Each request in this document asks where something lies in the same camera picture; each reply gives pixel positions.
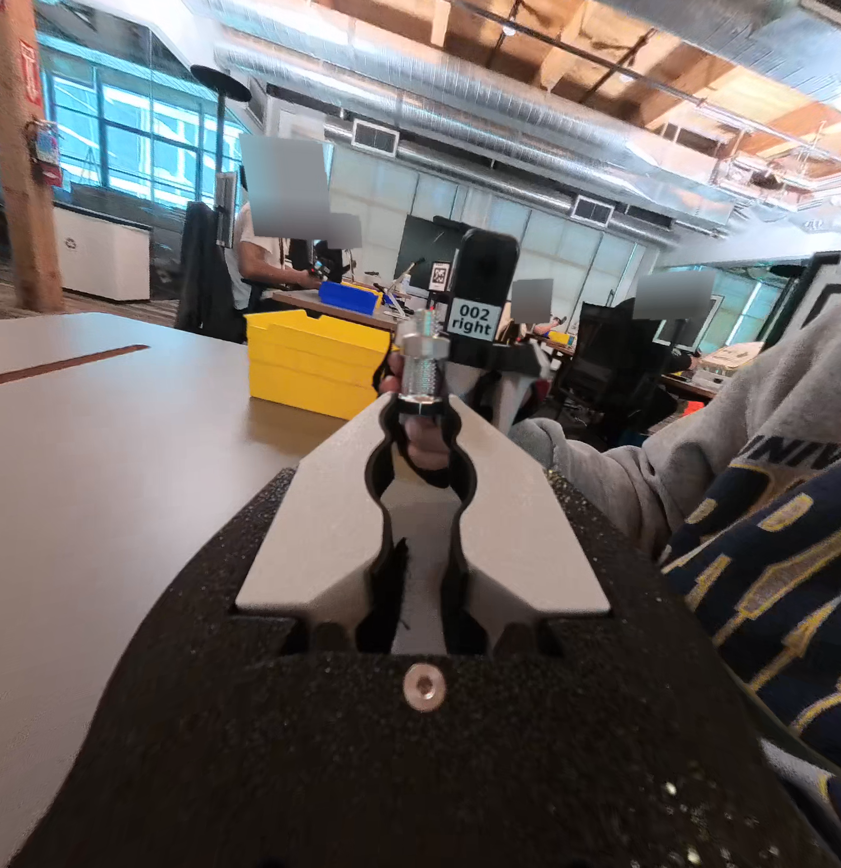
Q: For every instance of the red fire extinguisher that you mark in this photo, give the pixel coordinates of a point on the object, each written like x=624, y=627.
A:
x=49, y=152

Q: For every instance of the wooden post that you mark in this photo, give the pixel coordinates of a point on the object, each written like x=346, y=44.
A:
x=20, y=203

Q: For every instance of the white cabinet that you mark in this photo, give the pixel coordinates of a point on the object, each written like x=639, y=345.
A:
x=102, y=254

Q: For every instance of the yellow plastic bin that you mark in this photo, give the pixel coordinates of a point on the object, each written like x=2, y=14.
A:
x=295, y=394
x=312, y=333
x=302, y=363

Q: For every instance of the red sign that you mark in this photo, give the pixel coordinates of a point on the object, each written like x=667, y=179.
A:
x=31, y=74

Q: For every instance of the cardboard box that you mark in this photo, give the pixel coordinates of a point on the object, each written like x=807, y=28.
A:
x=729, y=359

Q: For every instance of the silver threaded bolt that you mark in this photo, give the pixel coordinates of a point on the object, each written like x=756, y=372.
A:
x=420, y=380

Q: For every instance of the wooden work desk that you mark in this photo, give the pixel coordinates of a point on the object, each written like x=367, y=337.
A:
x=305, y=303

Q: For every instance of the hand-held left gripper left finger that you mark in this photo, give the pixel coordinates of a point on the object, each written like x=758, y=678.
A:
x=312, y=536

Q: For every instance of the white air vent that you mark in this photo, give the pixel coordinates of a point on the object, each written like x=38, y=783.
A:
x=592, y=211
x=375, y=138

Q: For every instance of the dark computer monitor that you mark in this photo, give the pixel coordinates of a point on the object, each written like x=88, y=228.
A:
x=424, y=247

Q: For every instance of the blue plastic bin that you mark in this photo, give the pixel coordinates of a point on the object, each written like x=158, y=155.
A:
x=349, y=296

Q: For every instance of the person's right forearm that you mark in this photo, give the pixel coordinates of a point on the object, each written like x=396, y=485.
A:
x=664, y=447

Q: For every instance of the black jacket on chair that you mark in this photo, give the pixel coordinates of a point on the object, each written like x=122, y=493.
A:
x=203, y=278

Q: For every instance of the black office chair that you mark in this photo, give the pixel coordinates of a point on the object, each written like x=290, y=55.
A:
x=603, y=366

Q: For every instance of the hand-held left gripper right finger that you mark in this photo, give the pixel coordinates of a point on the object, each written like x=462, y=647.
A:
x=522, y=542

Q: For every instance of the silver air duct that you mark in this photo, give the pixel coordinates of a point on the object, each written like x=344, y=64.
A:
x=461, y=115

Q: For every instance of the silver hex nut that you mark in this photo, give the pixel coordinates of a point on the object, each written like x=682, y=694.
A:
x=422, y=346

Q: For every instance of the person's right hand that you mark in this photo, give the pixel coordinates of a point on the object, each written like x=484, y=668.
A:
x=426, y=444

